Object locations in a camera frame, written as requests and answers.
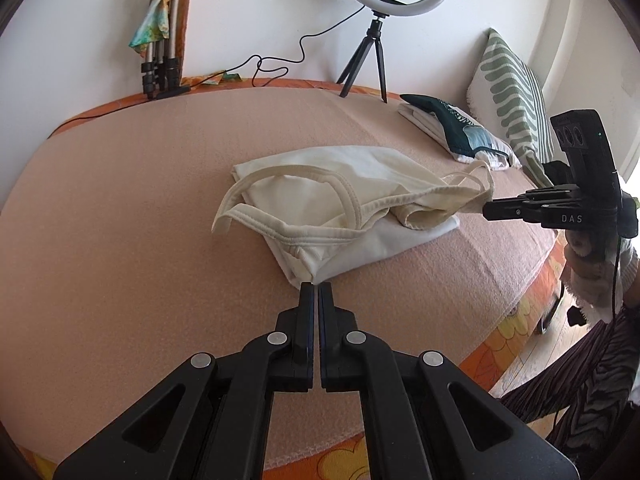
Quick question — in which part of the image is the white camisole top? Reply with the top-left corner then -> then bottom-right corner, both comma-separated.
212,145 -> 495,287

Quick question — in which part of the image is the right hand grey glove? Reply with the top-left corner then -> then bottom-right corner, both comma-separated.
560,228 -> 640,323

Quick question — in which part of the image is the orange floral bedsheet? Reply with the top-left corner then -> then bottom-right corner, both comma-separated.
19,75 -> 569,480

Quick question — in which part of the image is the folded teal patterned garment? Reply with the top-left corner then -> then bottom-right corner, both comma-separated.
398,93 -> 514,166

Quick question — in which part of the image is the green striped white pillow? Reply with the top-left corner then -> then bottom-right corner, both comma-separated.
466,28 -> 554,188

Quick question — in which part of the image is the striped grey trousers leg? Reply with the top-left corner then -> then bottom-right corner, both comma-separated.
500,307 -> 639,460

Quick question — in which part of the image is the folded white garment stack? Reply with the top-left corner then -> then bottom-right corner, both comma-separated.
397,98 -> 522,171

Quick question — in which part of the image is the black mini tripod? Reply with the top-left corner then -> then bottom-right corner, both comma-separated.
335,14 -> 391,104

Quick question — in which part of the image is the colourful floral scarf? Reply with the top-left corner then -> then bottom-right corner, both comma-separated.
129,0 -> 171,58

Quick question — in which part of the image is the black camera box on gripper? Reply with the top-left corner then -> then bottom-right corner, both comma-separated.
551,110 -> 620,206

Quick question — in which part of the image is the black ring light cable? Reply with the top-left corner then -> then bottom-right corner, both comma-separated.
46,4 -> 368,139

